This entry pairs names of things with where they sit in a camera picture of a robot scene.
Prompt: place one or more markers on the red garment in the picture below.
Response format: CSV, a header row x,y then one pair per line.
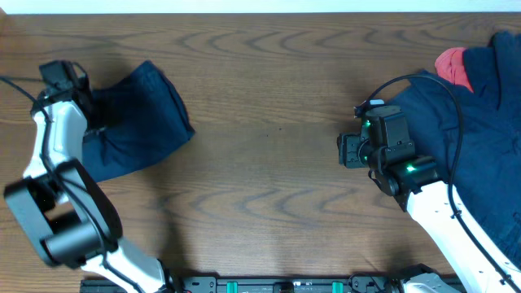
x,y
449,65

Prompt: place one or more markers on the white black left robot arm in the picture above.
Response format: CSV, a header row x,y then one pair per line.
x,y
65,215

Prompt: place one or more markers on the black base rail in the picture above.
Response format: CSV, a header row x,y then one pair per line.
x,y
419,278

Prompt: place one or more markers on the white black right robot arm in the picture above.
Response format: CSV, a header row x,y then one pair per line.
x,y
413,181

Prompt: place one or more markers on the dark navy clothes pile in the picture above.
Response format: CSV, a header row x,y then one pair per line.
x,y
488,173

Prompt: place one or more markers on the dark navy shorts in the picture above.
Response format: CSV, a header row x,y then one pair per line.
x,y
144,120

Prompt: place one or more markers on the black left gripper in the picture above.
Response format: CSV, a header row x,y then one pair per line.
x,y
90,104

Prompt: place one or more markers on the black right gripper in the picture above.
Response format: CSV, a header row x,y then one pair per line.
x,y
349,144

